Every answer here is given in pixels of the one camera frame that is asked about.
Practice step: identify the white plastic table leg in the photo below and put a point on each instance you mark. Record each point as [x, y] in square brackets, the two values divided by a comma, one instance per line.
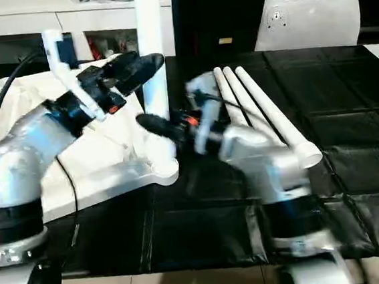
[246, 103]
[274, 113]
[148, 25]
[225, 91]

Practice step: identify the white plastic table top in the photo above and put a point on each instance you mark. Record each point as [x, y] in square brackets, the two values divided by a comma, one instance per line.
[111, 169]

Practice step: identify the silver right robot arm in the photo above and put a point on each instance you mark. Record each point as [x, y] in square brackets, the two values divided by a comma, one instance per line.
[272, 167]

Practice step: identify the red packet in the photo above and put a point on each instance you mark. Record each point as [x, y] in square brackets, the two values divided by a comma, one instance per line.
[93, 47]

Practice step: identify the black box with gold label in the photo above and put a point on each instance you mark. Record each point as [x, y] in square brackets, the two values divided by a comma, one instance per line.
[217, 8]

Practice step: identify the white glass-door cabinet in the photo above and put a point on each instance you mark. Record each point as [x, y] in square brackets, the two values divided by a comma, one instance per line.
[14, 26]

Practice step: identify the black table mat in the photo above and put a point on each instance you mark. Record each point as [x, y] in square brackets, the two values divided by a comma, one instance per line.
[201, 231]

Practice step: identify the white bag with round fitting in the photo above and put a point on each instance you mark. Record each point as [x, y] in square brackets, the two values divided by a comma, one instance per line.
[315, 22]

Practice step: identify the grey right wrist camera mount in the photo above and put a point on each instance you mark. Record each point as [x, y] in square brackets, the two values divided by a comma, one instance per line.
[207, 113]

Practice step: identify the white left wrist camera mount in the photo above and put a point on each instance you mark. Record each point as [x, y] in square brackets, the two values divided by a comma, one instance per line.
[69, 83]

